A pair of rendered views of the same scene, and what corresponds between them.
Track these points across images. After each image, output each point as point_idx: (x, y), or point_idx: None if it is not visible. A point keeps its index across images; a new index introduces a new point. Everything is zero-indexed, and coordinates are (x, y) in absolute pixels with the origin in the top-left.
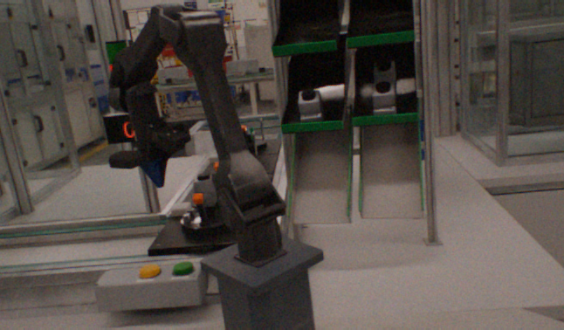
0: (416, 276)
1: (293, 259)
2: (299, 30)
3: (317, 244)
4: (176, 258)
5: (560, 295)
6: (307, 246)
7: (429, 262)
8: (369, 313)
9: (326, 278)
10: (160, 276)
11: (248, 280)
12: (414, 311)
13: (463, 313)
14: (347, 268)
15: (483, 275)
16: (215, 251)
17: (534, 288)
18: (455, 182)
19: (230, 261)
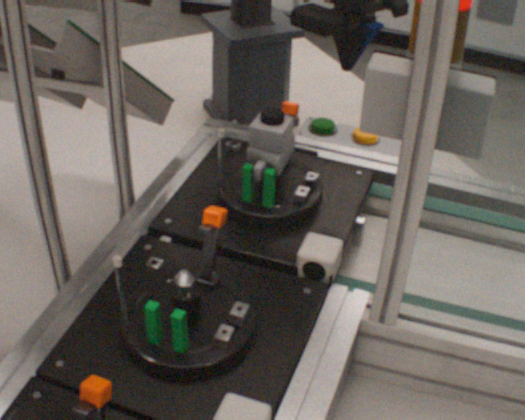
0: (54, 153)
1: (229, 13)
2: None
3: (94, 246)
4: (331, 153)
5: None
6: (209, 18)
7: (19, 166)
8: (140, 130)
9: (138, 180)
10: (351, 130)
11: (272, 8)
12: (104, 122)
13: (73, 112)
14: (102, 186)
15: (5, 137)
16: None
17: None
18: None
19: (278, 22)
